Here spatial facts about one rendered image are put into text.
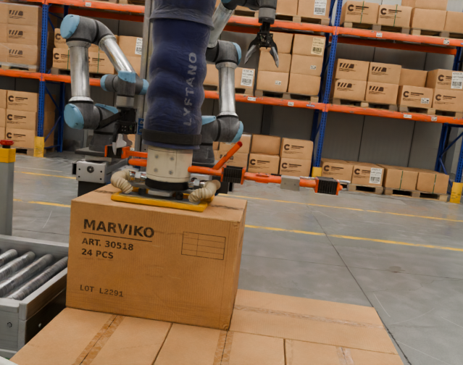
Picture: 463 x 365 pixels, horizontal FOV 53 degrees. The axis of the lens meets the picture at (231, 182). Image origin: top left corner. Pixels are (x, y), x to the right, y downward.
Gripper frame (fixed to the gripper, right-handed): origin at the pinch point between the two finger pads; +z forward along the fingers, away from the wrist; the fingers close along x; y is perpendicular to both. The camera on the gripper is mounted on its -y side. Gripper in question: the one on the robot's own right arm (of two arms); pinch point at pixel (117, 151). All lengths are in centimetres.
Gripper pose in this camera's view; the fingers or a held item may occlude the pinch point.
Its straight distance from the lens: 212.3
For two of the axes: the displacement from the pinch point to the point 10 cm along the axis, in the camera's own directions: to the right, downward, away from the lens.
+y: 9.9, 1.2, -0.8
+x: 1.0, -1.5, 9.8
